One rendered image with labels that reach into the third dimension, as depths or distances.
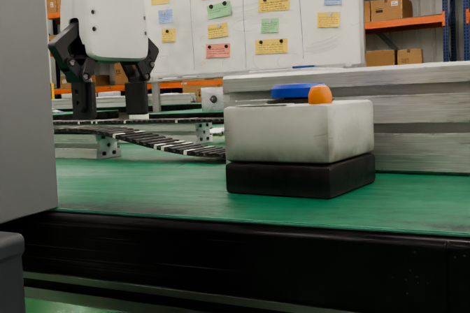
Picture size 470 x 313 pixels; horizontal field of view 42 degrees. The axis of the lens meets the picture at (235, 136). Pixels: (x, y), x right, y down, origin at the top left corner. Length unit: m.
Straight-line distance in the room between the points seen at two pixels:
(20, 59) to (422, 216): 0.25
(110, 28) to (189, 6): 3.33
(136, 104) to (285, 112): 0.38
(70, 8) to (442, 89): 0.40
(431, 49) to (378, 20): 1.38
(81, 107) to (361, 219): 0.42
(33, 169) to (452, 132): 0.30
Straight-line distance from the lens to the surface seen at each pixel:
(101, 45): 0.69
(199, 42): 3.96
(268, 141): 0.40
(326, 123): 0.38
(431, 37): 11.26
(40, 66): 0.40
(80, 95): 0.68
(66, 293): 0.56
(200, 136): 0.87
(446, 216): 0.34
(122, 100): 5.14
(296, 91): 0.41
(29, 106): 0.39
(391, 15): 10.43
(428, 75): 0.48
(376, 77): 0.50
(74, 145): 0.76
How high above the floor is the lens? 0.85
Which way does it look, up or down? 4 degrees down
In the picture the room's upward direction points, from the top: 3 degrees counter-clockwise
